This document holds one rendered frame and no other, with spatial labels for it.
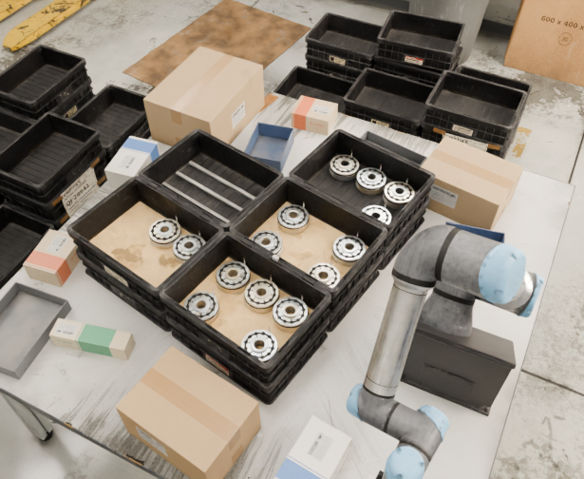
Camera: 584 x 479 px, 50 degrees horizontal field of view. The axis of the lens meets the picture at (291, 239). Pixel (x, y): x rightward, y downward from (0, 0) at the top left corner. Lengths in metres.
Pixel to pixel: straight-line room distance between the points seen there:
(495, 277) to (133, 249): 1.19
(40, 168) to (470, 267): 2.12
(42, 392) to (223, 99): 1.22
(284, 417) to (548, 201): 1.28
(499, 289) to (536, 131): 2.71
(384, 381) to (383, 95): 2.15
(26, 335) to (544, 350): 2.07
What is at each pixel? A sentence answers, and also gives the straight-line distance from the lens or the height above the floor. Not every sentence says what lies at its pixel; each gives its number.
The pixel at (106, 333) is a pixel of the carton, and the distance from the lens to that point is 1.96.
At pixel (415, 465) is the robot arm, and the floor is 1.12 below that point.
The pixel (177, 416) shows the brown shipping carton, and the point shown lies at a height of 0.86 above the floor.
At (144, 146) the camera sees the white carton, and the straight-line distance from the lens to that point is 2.44.
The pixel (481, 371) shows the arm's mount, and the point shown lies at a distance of 1.72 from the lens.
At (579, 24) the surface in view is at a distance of 4.28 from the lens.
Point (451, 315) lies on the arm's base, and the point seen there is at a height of 0.98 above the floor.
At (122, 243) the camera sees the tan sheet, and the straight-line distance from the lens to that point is 2.06.
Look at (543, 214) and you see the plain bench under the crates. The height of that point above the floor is 0.70.
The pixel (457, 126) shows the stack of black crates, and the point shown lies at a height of 0.52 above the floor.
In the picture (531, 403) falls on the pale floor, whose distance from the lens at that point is 2.78.
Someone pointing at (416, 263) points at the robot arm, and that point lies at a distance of 1.30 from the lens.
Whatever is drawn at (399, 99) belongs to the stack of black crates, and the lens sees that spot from 3.31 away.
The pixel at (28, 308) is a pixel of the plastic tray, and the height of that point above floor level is 0.70.
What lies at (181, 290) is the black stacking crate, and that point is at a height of 0.87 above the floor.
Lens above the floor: 2.36
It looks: 50 degrees down
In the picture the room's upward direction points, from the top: straight up
